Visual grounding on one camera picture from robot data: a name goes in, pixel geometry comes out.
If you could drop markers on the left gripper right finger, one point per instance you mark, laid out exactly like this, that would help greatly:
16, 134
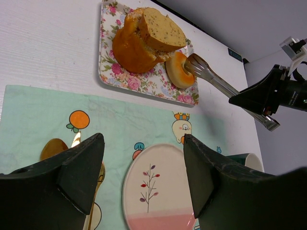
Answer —
227, 195

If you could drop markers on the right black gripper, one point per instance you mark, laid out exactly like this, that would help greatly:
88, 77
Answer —
277, 88

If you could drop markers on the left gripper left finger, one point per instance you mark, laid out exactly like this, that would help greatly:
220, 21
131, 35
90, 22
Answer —
53, 194

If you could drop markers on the metal food tongs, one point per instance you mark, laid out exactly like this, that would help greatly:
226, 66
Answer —
201, 69

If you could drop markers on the orange glazed donut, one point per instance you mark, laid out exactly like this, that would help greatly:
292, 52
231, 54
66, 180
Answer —
178, 75

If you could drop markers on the seeded bread slice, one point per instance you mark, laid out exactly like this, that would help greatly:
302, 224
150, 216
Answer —
160, 32

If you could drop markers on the green ceramic mug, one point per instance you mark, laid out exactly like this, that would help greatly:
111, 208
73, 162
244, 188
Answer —
249, 160

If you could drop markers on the gold spoon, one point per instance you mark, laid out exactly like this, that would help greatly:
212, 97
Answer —
53, 147

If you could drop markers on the gold fork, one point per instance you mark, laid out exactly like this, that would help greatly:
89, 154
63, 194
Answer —
100, 180

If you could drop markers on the gold knife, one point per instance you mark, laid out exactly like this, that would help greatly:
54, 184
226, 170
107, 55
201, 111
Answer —
76, 140

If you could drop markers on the right blue table label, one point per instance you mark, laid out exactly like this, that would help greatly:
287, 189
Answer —
235, 55

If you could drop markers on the pink white ceramic plate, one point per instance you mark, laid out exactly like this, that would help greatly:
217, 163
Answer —
155, 192

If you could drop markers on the mint cartoon placemat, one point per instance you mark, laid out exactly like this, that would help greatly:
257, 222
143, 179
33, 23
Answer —
32, 116

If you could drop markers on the floral rectangular tray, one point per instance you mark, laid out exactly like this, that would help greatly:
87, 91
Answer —
154, 83

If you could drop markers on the large orange sponge cake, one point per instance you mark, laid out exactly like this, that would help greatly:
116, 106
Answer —
131, 51

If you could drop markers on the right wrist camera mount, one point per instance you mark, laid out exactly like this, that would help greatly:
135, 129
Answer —
295, 50

